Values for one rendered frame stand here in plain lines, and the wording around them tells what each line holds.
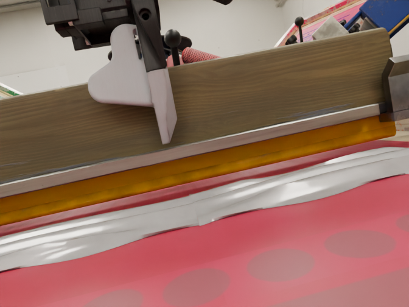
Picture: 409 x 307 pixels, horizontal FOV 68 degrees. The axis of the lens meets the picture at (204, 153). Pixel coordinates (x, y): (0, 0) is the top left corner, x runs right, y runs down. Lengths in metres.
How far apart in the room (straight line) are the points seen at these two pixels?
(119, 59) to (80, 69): 4.39
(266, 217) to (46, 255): 0.11
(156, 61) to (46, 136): 0.11
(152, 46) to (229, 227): 0.14
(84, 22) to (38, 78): 4.53
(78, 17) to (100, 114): 0.07
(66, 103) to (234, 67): 0.14
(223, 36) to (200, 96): 4.43
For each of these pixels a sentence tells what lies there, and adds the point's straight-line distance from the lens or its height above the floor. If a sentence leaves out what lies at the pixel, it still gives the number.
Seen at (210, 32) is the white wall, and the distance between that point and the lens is 4.66.
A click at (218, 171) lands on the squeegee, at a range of 0.27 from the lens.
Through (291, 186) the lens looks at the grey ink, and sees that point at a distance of 0.19.
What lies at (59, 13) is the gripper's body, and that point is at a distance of 0.26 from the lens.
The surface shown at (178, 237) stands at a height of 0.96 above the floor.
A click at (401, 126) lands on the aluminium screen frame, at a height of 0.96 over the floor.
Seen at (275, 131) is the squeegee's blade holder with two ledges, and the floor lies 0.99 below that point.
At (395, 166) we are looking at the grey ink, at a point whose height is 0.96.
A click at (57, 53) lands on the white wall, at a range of 4.75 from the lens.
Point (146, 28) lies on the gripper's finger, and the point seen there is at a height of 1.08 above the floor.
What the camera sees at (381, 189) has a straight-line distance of 0.18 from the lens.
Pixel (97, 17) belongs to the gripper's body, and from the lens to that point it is 0.25.
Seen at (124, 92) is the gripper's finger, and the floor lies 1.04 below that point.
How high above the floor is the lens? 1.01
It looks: 5 degrees down
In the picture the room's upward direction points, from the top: 12 degrees counter-clockwise
